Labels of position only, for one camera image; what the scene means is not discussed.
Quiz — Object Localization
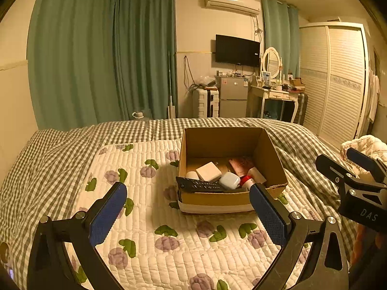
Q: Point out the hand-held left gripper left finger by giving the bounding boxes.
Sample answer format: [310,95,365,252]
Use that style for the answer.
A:
[27,182,128,290]

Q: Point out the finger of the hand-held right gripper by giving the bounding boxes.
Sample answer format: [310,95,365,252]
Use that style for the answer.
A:
[315,154,358,188]
[346,148,387,185]

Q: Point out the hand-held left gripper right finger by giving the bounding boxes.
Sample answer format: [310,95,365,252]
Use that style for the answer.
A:
[250,183,350,290]

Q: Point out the white tube with red cap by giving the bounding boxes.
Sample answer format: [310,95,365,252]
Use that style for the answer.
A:
[239,167,267,189]

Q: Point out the brown cardboard box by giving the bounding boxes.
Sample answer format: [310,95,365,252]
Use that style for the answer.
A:
[176,127,289,215]

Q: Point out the pale blue earbud case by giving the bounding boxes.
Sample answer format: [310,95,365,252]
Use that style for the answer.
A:
[218,172,241,190]

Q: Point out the red patterned packet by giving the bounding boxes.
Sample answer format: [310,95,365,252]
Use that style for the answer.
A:
[229,156,256,177]

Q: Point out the black remote control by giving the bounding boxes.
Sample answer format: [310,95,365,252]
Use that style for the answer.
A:
[176,176,247,193]

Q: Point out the white square box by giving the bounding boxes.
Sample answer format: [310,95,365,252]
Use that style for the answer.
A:
[195,162,223,182]

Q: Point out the person's right hand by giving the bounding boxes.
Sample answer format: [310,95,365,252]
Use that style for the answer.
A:
[352,225,387,264]

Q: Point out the white quilted jacket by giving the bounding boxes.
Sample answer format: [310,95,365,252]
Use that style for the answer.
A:
[340,134,387,182]

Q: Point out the hanging white towel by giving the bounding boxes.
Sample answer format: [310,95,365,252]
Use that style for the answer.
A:
[367,69,382,123]

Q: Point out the dark suitcase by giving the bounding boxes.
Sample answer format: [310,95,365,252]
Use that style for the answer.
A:
[292,93,309,126]

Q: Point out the white floral quilted mat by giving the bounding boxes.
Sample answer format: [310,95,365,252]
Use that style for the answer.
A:
[65,140,321,290]

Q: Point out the white louvred wardrobe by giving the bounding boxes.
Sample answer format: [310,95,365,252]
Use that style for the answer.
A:
[298,22,374,150]

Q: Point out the white dressing table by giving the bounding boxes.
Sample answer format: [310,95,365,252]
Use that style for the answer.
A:
[246,84,298,124]

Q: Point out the white flat mop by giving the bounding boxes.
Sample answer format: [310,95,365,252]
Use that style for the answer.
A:
[167,51,178,120]

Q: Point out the silver small fridge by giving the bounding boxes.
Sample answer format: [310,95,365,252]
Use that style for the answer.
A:
[218,75,252,118]

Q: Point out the white oval mirror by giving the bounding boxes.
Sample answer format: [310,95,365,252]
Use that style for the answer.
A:
[261,46,281,79]

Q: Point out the white suitcase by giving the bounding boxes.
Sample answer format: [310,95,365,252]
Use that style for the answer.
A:
[192,87,221,118]

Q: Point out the narrow green curtain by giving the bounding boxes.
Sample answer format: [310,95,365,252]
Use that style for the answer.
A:
[261,0,300,81]

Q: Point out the clear plastic bag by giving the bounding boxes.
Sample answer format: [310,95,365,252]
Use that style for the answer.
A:
[196,75,217,89]

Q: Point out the wide green curtain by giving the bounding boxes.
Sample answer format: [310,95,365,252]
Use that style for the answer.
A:
[27,0,117,131]

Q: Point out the white air conditioner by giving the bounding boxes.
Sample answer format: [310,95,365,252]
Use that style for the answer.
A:
[204,0,261,16]

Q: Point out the black wall television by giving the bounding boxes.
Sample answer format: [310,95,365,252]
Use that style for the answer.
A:
[215,34,261,68]

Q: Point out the hanging black cables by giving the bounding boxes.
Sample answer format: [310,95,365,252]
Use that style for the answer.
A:
[183,55,197,92]

